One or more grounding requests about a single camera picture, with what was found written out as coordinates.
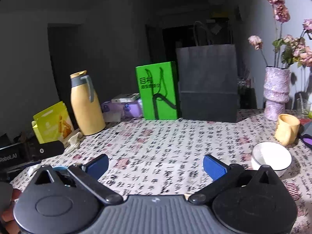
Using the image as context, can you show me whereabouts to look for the yellow thermos jug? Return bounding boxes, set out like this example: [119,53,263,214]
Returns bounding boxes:
[70,70,106,136]

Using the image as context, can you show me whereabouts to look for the yellow-green snack box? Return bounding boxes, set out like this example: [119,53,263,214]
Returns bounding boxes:
[32,101,74,144]

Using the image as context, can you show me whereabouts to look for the purple ceramic vase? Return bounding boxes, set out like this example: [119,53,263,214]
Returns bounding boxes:
[263,66,290,121]

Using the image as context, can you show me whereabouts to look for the blue bowl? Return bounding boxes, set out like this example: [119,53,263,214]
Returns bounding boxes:
[53,166,67,172]

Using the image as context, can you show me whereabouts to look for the person's left hand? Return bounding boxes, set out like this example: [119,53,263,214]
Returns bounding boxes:
[1,189,22,234]

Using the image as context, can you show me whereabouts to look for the black paper bag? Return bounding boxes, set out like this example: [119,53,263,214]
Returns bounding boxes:
[175,20,241,124]

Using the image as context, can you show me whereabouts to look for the small white bowl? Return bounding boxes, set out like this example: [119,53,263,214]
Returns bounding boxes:
[251,142,293,177]

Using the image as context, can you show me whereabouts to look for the green paper bag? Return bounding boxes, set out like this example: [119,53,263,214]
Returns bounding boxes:
[135,62,181,120]

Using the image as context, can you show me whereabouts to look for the dried pink flowers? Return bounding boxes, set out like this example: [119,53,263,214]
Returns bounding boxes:
[247,0,312,69]

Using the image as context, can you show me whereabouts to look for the white rubber gloves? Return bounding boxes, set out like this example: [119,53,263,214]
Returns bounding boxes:
[63,131,82,155]

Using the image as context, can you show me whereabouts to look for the small white box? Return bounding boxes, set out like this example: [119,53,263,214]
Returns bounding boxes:
[111,93,140,103]

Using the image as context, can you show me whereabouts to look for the purple tissue pack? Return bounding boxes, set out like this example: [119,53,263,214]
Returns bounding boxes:
[100,100,143,123]

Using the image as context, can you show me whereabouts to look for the calligraphy tablecloth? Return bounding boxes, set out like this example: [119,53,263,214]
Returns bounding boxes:
[14,110,311,233]

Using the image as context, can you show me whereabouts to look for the yellow mug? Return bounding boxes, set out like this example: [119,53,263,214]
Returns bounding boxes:
[274,113,300,146]

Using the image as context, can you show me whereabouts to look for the clear glass cup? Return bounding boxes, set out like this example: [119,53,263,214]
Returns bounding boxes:
[297,98,311,118]

